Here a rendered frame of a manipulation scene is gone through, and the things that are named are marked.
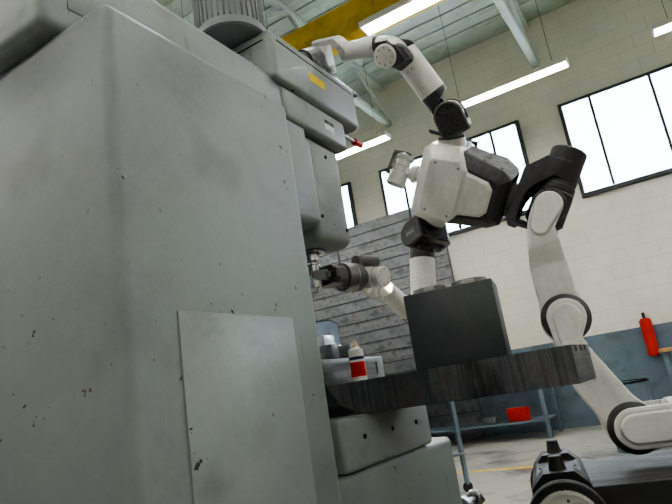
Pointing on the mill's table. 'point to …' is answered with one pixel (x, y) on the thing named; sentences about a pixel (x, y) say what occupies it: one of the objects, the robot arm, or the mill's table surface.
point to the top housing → (301, 77)
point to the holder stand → (456, 323)
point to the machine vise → (333, 366)
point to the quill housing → (326, 177)
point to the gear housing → (314, 122)
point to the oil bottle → (357, 363)
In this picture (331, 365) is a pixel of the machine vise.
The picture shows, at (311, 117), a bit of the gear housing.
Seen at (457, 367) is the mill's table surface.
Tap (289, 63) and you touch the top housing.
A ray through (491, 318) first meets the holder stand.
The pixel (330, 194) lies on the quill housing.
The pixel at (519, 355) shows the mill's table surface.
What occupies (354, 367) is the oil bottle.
